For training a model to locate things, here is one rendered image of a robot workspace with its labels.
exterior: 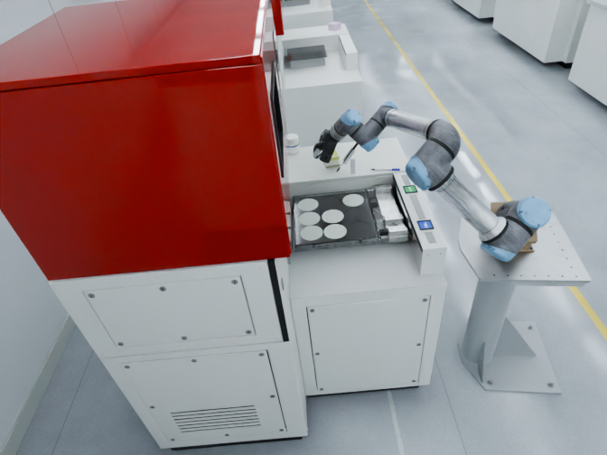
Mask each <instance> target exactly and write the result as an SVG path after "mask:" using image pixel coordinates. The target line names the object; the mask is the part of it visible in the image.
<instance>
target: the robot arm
mask: <svg viewBox="0 0 607 455"><path fill-rule="evenodd" d="M360 121H361V115H360V112H359V111H358V110H356V109H354V108H350V109H348V110H346V111H345V112H344V113H343V114H342V115H341V117H340V118H339V119H338V120H337V121H336V122H335V124H334V125H331V129H330V130H327V129H325V130H324V131H323V132H322V133H321V135H320V139H319V143H317V144H315V146H314V148H313V158H314V159H320V161H322V162H324V163H329V162H330V160H331V158H332V155H333V153H334V150H335V148H336V145H337V143H338V142H340V141H341V140H342V139H344V138H345V137H346V136H347V135H349V136H350V137H351V138H352V139H353V140H354V141H355V142H356V143H357V144H359V145H360V147H362V148H363V149H364V150H366V151H367V152H370V151H372V150H373V149H374V148H375V147H376V146H377V145H378V143H379V139H378V136H379V135H380V134H381V132H382V131H383V130H384V129H385V128H386V127H387V126H388V127H391V128H394V129H396V130H399V131H402V132H405V133H407V134H410V135H414V136H417V137H420V138H423V139H425V140H426V141H425V143H424V144H423V145H422V146H421V147H420V148H419V149H418V151H417V152H416V153H415V154H414V155H413V156H412V157H411V158H410V160H409V161H408V163H407V164H406V167H405V170H406V174H407V176H408V178H409V179H410V180H411V181H412V182H413V183H414V184H415V185H416V186H417V187H418V188H419V189H421V190H429V191H436V192H437V193H438V194H439V195H440V196H441V197H442V198H443V199H445V200H446V201H447V202H448V203H449V204H450V205H451V206H452V207H453V208H454V209H455V210H456V211H457V212H458V213H459V214H460V215H461V216H462V217H463V218H464V219H465V220H466V221H467V222H468V223H469V224H470V225H471V226H472V227H474V228H475V229H476V230H477V231H478V232H479V235H478V237H479V240H480V241H481V242H482V243H481V249H482V250H484V251H485V252H486V253H488V254H490V255H492V256H494V257H495V258H497V259H499V260H501V261H504V262H508V261H510V260H511V259H512V258H513V257H514V256H515V255H517V253H518V252H519V250H520V249H521V248H522V247H523V246H524V245H525V244H526V243H527V242H528V240H529V239H530V238H531V237H532V236H533V235H534V234H535V233H536V232H537V230H538V229H539V228H541V227H543V226H544V225H546V224H547V223H548V221H549V220H550V219H551V214H552V213H551V208H550V206H549V205H548V203H547V202H546V201H545V200H543V199H541V198H539V197H526V198H524V199H522V200H512V201H509V202H506V203H504V204H503V205H501V206H500V207H499V209H498V210H497V212H496V215H495V214H494V213H493V212H492V211H491V210H490V209H489V208H488V207H487V206H486V205H485V204H484V203H483V202H482V201H481V200H480V199H479V198H478V197H477V196H476V195H475V194H474V193H473V192H472V191H471V190H470V189H469V188H468V187H466V186H465V185H464V184H463V183H462V182H461V181H460V180H459V179H458V178H457V177H456V176H455V175H454V168H453V167H452V165H451V162H452V161H453V159H454V158H455V157H456V156H457V154H458V153H459V151H460V148H461V137H460V135H459V133H458V131H457V129H456V128H455V127H454V126H453V125H452V124H451V123H449V122H447V121H445V120H443V119H435V120H432V119H429V118H425V117H422V116H417V115H413V114H410V113H407V112H404V111H400V110H399V109H398V107H397V106H396V105H395V104H394V103H392V102H391V101H386V102H385V103H384V104H383V105H382V106H380V107H379V109H378V111H377V112H376V113H375V114H374V115H373V116H372V117H371V119H370V120H369V121H368V122H367V123H366V124H365V125H363V124H362V123H361V122H360ZM328 131H329V132H328ZM321 151H322V153H320V152H321ZM318 153H320V154H319V155H318Z"/></svg>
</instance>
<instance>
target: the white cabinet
mask: <svg viewBox="0 0 607 455"><path fill-rule="evenodd" d="M446 288H447V284H445V285H436V286H426V287H416V288H406V289H396V290H387V291H377V292H359V293H350V294H340V295H331V296H321V297H312V298H302V299H292V300H290V304H291V310H292V315H293V321H294V331H295V336H296V342H297V347H298V353H299V358H300V364H301V369H302V374H303V384H304V390H305V395H307V397H316V396H326V395H346V394H356V393H367V392H377V391H387V390H397V389H407V388H418V387H419V386H420V385H429V384H430V378H431V374H432V368H433V363H434V353H435V349H436V343H437V339H438V333H439V328H440V323H441V318H442V313H443V307H444V298H445V293H446Z"/></svg>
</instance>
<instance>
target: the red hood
mask: <svg viewBox="0 0 607 455"><path fill-rule="evenodd" d="M0 210H1V211H2V213H3V214H4V216H5V218H6V219H7V221H8V222H9V224H10V225H11V227H12V228H13V229H14V231H15V233H16V234H17V236H18V237H19V238H20V239H21V241H22V242H23V244H24V246H25V247H26V249H27V250H28V252H29V253H30V255H31V256H32V257H33V259H34V261H35V262H36V264H37V265H38V266H39V267H40V269H41V270H42V272H43V274H44V275H45V277H46V278H47V280H48V281H52V280H61V279H70V278H80V277H89V276H99V275H108V274H125V273H135V272H144V271H153V270H163V269H173V268H182V267H191V266H200V265H218V264H227V263H236V262H246V261H256V260H265V259H274V258H284V257H290V254H292V246H291V219H290V192H289V165H288V138H287V127H286V120H285V106H284V99H283V91H282V80H281V73H280V66H279V58H278V50H277V43H276V36H275V27H274V20H273V13H272V5H271V0H123V1H115V2H106V3H98V4H90V5H74V6H66V7H64V8H62V9H60V11H58V12H56V13H55V14H52V15H51V16H49V17H47V18H45V19H44V20H42V21H40V22H39V23H37V24H35V25H34V26H32V27H30V28H29V29H27V30H25V31H23V32H21V33H19V34H18V35H16V36H15V37H13V38H12V39H10V40H8V41H7V42H4V43H3V44H1V45H0Z"/></svg>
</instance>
